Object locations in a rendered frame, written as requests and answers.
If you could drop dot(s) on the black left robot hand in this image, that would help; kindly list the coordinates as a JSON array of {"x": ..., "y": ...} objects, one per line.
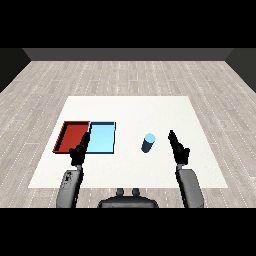
[{"x": 79, "y": 152}]

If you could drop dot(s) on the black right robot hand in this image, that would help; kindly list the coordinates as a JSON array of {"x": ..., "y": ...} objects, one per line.
[{"x": 179, "y": 150}]

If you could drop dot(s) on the red shallow open box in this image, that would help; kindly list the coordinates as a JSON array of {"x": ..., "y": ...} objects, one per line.
[{"x": 71, "y": 137}]

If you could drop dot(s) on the light blue shallow open box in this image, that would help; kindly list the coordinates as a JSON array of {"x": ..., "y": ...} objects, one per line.
[{"x": 101, "y": 137}]

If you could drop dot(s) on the small blue can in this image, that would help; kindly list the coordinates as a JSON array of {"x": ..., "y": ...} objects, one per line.
[{"x": 148, "y": 143}]

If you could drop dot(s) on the dark grey robot body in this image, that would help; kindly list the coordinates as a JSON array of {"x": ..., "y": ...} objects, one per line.
[{"x": 128, "y": 201}]

